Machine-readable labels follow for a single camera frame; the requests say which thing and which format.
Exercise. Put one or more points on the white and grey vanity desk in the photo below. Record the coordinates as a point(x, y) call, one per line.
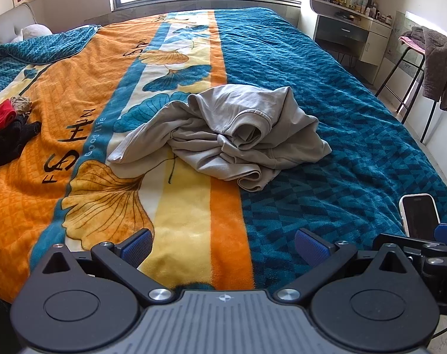
point(374, 44)

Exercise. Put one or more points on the black folded garment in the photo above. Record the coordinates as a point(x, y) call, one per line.
point(13, 136)

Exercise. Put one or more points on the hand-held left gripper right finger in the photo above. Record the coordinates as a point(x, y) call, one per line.
point(312, 250)

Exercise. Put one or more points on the beige patterned cloth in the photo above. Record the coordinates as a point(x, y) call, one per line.
point(21, 104)

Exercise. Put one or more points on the black metal stool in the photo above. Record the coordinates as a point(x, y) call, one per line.
point(411, 77)

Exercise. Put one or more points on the orange and teal printed blanket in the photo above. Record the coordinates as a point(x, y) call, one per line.
point(319, 81)

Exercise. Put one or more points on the grey t-shirt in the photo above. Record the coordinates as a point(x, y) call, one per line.
point(208, 143)

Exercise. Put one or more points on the white pillow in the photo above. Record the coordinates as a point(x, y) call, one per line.
point(33, 32)

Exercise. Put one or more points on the white tufted headboard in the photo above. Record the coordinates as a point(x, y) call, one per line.
point(9, 22)

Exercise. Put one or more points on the pink towel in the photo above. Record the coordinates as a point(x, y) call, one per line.
point(411, 42)

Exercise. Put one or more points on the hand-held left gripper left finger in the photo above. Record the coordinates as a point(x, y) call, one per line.
point(138, 247)

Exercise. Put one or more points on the white smartphone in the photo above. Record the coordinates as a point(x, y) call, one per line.
point(419, 215)

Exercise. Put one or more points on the grey brown garment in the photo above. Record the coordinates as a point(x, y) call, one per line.
point(435, 66)

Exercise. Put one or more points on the row of cosmetic bottles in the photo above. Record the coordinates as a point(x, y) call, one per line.
point(351, 2)

